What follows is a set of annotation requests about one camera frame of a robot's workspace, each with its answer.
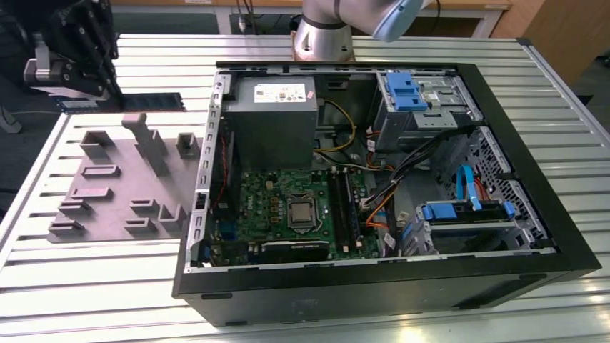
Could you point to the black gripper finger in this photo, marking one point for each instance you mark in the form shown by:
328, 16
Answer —
108, 28
94, 71

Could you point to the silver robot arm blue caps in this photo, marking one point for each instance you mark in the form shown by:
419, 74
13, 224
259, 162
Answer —
323, 39

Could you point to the black RAM slot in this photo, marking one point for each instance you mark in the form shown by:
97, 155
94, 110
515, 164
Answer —
339, 211

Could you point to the grey stand foot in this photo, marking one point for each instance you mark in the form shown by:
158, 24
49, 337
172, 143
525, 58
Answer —
9, 123

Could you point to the grey power supply unit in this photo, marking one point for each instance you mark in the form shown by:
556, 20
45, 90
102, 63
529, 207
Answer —
267, 135

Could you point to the grey parts rack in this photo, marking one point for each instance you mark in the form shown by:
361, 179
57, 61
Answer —
113, 218

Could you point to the green motherboard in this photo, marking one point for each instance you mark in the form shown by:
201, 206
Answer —
267, 200

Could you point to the blue expansion slot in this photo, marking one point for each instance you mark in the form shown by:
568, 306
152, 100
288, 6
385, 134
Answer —
228, 230

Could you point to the silver CPU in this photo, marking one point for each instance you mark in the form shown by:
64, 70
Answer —
301, 212

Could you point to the CPU socket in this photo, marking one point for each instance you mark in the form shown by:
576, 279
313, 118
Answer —
303, 230

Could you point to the blue plastic disk carrier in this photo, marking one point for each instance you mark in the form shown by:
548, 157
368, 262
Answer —
404, 89

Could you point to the black graphics card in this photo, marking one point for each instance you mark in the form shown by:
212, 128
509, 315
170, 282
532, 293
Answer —
295, 248

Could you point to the grey metal drive cage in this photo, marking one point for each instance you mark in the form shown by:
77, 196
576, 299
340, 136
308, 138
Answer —
443, 119

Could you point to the blue plastic latch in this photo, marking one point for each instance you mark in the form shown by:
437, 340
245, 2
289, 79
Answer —
405, 234

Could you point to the white desk with wooden top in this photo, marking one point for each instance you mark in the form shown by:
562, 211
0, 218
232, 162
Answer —
488, 21

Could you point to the hard disk in blue carrier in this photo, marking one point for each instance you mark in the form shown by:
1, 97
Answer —
440, 212

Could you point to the black PC case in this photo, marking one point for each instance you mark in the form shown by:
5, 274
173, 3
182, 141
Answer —
380, 286

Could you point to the black table corner cap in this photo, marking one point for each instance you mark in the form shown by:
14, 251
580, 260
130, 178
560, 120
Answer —
524, 41

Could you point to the grey metal disk bay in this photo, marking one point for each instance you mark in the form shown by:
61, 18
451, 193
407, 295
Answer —
476, 232

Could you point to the wooden cabinet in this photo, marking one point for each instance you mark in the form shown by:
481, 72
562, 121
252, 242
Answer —
562, 28

